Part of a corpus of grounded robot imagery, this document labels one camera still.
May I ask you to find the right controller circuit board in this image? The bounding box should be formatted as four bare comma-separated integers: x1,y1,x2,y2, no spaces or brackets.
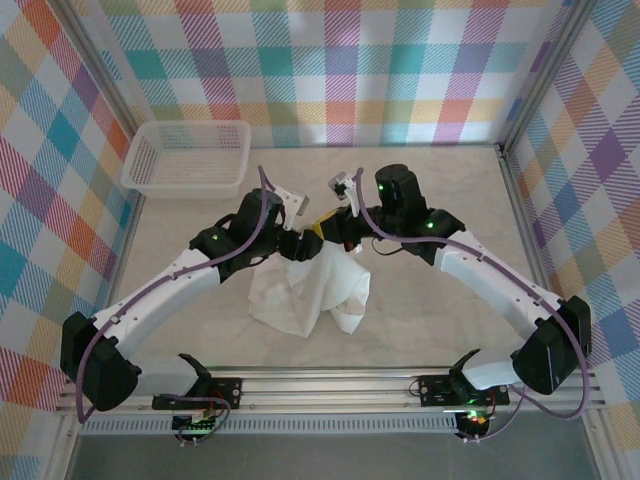
457,408,490,437

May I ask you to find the white plastic mesh basket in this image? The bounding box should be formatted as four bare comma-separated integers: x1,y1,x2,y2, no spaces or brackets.
119,119,253,200

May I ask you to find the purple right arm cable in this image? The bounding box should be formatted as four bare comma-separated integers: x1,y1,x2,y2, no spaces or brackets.
349,167,596,444

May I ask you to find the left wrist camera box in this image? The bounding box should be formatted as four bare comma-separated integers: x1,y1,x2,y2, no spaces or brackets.
277,187,310,219

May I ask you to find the slotted grey cable duct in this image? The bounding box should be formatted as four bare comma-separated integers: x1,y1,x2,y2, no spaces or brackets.
78,417,462,437

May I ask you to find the aluminium table edge rail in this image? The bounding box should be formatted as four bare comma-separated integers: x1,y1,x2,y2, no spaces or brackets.
497,144,575,370
104,192,147,316

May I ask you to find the left controller circuit board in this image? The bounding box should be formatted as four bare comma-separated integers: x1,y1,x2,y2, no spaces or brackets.
171,410,222,437

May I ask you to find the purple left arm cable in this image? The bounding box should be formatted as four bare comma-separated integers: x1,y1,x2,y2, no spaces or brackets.
74,164,281,447

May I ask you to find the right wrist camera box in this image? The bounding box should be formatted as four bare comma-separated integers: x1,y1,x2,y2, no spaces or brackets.
325,171,360,201

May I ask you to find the aluminium frame post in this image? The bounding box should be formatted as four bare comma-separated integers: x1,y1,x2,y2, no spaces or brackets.
498,0,601,151
49,0,146,134

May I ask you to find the white t-shirt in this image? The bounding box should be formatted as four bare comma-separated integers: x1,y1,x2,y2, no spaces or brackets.
248,239,372,339

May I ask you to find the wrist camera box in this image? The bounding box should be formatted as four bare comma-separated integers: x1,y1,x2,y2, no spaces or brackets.
325,171,360,201
277,187,310,219

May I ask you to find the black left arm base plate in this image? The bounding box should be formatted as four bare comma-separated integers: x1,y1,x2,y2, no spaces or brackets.
151,377,245,412

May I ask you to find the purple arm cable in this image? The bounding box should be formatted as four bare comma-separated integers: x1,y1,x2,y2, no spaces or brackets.
74,164,281,447
349,167,596,444

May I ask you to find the aluminium frame leg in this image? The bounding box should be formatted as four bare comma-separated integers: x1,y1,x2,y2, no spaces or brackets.
579,414,617,480
47,414,84,480

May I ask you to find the controller circuit board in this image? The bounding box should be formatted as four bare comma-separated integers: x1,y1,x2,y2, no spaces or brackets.
457,408,490,437
171,410,222,437

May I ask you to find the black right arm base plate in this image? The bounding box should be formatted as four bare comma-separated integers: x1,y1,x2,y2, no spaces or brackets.
417,370,511,407

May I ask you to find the aluminium mounting rail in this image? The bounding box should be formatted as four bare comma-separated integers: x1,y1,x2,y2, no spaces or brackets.
53,367,610,417

